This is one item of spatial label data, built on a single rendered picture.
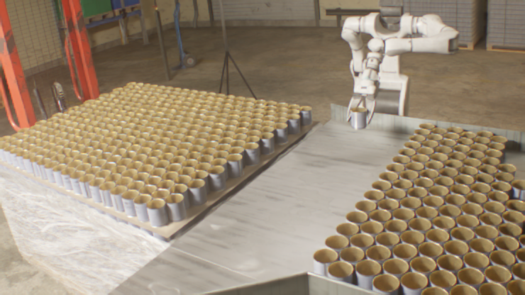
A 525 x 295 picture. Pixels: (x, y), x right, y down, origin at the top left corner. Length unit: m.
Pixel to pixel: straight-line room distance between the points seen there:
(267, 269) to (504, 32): 7.49
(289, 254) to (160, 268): 0.40
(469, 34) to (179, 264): 7.57
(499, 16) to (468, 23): 0.53
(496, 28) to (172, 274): 7.64
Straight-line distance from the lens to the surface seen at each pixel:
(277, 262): 1.43
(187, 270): 1.46
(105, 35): 12.62
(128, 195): 1.80
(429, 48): 2.17
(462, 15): 8.53
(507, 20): 8.48
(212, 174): 1.80
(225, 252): 1.50
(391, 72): 2.62
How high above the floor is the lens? 1.96
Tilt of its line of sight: 24 degrees down
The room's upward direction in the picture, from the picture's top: 8 degrees counter-clockwise
